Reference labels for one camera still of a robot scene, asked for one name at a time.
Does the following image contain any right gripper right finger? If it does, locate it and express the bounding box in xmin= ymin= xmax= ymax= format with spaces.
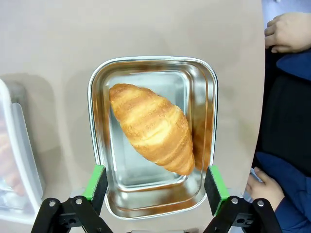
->
xmin=203 ymin=165 xmax=282 ymax=233

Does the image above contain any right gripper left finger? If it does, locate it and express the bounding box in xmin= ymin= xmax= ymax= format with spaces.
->
xmin=31 ymin=164 xmax=114 ymax=233

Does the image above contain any golden brown croissant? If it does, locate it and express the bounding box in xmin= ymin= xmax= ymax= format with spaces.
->
xmin=108 ymin=83 xmax=196 ymax=176

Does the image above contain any clear plastic snap lid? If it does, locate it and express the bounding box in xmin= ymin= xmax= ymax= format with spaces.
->
xmin=0 ymin=77 xmax=47 ymax=225

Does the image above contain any navy sleeved right forearm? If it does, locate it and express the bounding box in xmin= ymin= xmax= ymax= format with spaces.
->
xmin=276 ymin=48 xmax=311 ymax=82

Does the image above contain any navy sleeved left forearm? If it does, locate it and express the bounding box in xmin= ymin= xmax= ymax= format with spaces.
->
xmin=252 ymin=152 xmax=311 ymax=233

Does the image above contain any stainless steel rectangular container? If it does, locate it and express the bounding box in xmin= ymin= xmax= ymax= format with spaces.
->
xmin=87 ymin=56 xmax=219 ymax=220

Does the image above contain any person's left hand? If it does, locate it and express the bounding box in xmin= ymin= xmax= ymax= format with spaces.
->
xmin=245 ymin=166 xmax=285 ymax=211

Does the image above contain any person's right hand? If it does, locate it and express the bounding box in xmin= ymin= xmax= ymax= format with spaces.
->
xmin=264 ymin=11 xmax=311 ymax=53

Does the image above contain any person in navy jacket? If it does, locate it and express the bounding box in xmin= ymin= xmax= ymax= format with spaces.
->
xmin=252 ymin=47 xmax=311 ymax=233

